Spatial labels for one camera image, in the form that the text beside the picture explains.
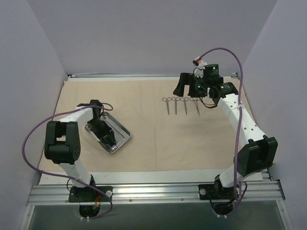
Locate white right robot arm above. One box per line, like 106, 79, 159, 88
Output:
173, 72, 278, 198

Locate steel instrument tray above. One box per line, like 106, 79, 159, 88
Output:
84, 112, 131, 154

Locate steel surgical scissors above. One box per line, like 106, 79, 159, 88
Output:
162, 97, 172, 116

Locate aluminium front rail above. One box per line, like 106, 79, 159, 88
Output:
27, 180, 285, 206

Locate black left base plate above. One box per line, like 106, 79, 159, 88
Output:
68, 186, 113, 203

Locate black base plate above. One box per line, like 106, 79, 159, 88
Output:
198, 184, 234, 200
68, 186, 113, 203

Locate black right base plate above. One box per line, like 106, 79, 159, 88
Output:
198, 184, 234, 200

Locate steel surgical forceps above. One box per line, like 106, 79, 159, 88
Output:
189, 97, 200, 115

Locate beige cloth wrap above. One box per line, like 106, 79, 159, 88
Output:
38, 78, 274, 172

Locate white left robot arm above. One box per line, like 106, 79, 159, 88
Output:
44, 100, 116, 201

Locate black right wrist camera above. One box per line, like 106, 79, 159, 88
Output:
203, 64, 221, 82

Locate steel curved scissors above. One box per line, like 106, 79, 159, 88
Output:
171, 97, 180, 116

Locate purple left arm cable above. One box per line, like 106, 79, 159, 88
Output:
22, 102, 114, 219

